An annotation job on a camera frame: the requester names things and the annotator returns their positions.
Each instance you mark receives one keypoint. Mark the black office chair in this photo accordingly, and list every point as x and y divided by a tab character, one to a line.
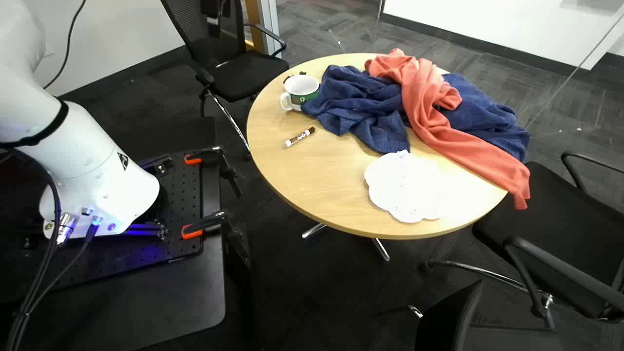
244	70

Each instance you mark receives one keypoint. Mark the blue towel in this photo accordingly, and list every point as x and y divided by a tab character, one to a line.
354	103

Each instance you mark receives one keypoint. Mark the black armchair with armrests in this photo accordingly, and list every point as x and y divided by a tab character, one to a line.
553	220

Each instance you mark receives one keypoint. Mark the orange cloth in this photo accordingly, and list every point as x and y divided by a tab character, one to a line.
426	97

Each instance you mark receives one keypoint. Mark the white lace doily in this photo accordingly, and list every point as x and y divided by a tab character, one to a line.
410	187

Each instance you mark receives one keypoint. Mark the brown Expo marker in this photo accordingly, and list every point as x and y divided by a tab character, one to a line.
299	136

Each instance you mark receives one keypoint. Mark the black chair backrest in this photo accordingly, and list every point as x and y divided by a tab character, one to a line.
451	318

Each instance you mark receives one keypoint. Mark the black robot stand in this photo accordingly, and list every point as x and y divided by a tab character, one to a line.
143	304

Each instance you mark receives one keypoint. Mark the metal table legs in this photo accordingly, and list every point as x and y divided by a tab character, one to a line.
381	248

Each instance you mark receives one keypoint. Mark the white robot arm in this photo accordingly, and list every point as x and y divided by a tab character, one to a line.
85	162

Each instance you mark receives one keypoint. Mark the yellow wooden post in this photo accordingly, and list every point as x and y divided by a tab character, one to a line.
260	21

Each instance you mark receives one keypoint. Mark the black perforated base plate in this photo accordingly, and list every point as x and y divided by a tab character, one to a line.
186	195

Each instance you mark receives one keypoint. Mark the white and green mug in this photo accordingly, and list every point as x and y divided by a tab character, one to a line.
301	86

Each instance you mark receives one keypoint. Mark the orange and black clamp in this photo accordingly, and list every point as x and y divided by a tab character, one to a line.
200	226
202	156

